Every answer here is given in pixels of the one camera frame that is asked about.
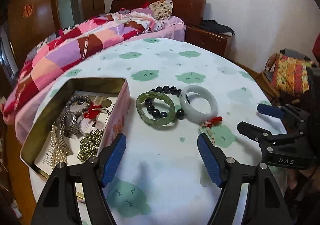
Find pink metal tin box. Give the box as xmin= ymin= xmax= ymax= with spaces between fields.
xmin=20 ymin=77 xmax=132 ymax=182

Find wooden bed headboard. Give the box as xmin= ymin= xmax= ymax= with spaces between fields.
xmin=110 ymin=0 xmax=208 ymax=28

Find red paper decoration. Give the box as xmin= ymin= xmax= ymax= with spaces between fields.
xmin=22 ymin=5 xmax=34 ymax=18

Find pink pillow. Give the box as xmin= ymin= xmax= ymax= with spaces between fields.
xmin=130 ymin=7 xmax=154 ymax=16

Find metal bead necklace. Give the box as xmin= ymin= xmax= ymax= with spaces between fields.
xmin=77 ymin=129 xmax=104 ymax=162

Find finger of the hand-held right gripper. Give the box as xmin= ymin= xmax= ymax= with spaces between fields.
xmin=257 ymin=103 xmax=310 ymax=122
xmin=237 ymin=121 xmax=305 ymax=149

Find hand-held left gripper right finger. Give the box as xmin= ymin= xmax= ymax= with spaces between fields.
xmin=197 ymin=134 xmax=293 ymax=225

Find red cord pendant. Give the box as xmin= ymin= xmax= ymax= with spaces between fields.
xmin=82 ymin=102 xmax=100 ymax=122

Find green jade bangle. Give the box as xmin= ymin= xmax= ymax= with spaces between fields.
xmin=136 ymin=91 xmax=175 ymax=130

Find patchwork quilt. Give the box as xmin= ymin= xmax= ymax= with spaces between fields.
xmin=2 ymin=13 xmax=165 ymax=124

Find dark bead bracelet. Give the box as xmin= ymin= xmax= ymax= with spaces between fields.
xmin=144 ymin=85 xmax=187 ymax=119

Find wooden nightstand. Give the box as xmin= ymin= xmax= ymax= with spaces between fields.
xmin=185 ymin=26 xmax=234 ymax=59

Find pearl necklace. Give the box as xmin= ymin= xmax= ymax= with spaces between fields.
xmin=50 ymin=124 xmax=69 ymax=169

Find floral pillow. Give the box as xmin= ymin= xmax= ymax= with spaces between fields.
xmin=149 ymin=0 xmax=174 ymax=20

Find red tassel bead bracelet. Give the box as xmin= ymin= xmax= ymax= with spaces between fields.
xmin=199 ymin=116 xmax=223 ymax=144

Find pale jade bangle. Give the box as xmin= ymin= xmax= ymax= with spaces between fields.
xmin=179 ymin=85 xmax=218 ymax=124

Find pink bed sheet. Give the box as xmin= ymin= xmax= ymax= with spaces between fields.
xmin=14 ymin=16 xmax=187 ymax=138

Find orange floral cushion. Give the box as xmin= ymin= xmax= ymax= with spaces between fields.
xmin=271 ymin=53 xmax=312 ymax=94

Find thin silver bangle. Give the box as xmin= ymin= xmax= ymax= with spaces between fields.
xmin=77 ymin=105 xmax=112 ymax=133

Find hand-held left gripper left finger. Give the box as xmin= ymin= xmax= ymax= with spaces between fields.
xmin=30 ymin=133 xmax=127 ymax=225

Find dark clothes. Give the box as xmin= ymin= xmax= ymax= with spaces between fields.
xmin=199 ymin=20 xmax=235 ymax=36

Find person's right forearm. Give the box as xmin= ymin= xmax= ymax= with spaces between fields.
xmin=285 ymin=166 xmax=312 ymax=200

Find newspaper box lining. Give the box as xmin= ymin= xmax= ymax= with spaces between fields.
xmin=34 ymin=90 xmax=118 ymax=178

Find grey bead bracelet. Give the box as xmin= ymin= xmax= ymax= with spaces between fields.
xmin=67 ymin=93 xmax=93 ymax=118

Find silver wristwatch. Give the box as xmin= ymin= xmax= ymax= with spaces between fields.
xmin=54 ymin=111 xmax=80 ymax=150

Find wicker chair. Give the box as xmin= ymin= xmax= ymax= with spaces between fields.
xmin=255 ymin=52 xmax=315 ymax=105

